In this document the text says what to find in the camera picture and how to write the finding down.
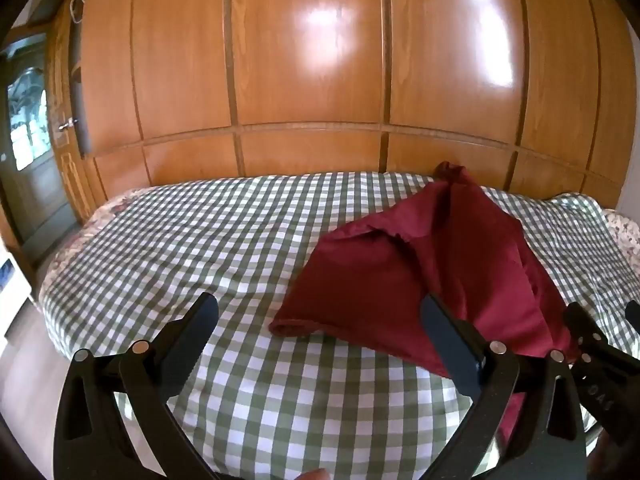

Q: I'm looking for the maroon small garment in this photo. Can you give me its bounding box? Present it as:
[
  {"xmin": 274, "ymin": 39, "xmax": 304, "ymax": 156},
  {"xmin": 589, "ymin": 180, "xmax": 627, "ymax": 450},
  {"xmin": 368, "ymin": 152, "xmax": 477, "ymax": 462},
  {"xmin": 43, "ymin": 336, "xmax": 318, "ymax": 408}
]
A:
[{"xmin": 268, "ymin": 161, "xmax": 583, "ymax": 436}]

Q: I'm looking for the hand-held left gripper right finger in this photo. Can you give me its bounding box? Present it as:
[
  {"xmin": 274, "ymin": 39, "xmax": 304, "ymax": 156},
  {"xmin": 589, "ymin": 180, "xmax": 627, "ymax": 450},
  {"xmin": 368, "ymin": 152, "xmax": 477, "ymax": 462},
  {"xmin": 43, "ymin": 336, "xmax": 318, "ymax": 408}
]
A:
[{"xmin": 420, "ymin": 292, "xmax": 587, "ymax": 480}]

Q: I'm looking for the green white checked bed cover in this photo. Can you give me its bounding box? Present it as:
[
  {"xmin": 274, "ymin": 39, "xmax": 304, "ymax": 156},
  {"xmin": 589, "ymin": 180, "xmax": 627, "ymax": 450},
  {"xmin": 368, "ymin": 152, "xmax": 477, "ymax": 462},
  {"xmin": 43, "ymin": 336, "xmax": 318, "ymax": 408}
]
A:
[{"xmin": 42, "ymin": 172, "xmax": 636, "ymax": 477}]

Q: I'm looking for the glass panel door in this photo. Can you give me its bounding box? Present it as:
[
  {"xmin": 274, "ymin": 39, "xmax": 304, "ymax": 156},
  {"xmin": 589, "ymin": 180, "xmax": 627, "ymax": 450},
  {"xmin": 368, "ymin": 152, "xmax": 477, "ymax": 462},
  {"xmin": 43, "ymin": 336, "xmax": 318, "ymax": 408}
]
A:
[{"xmin": 0, "ymin": 35, "xmax": 81, "ymax": 271}]

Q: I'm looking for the white furniture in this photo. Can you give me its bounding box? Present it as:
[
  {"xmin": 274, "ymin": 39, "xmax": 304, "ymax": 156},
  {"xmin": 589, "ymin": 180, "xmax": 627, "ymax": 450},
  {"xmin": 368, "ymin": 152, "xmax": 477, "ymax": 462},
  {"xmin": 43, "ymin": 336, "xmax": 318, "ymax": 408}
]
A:
[{"xmin": 0, "ymin": 245, "xmax": 32, "ymax": 343}]

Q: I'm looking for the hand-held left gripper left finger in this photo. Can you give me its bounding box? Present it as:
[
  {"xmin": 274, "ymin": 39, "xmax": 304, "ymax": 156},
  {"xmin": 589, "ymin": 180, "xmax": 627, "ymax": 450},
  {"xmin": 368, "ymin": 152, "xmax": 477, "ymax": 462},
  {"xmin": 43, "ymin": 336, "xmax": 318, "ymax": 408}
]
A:
[{"xmin": 52, "ymin": 291, "xmax": 221, "ymax": 480}]

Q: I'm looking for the wooden wardrobe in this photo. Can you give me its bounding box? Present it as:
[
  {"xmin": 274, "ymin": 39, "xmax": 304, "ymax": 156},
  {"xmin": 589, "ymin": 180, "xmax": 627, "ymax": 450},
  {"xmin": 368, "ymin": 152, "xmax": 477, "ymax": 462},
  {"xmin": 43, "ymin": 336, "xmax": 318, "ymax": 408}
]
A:
[{"xmin": 47, "ymin": 0, "xmax": 640, "ymax": 211}]

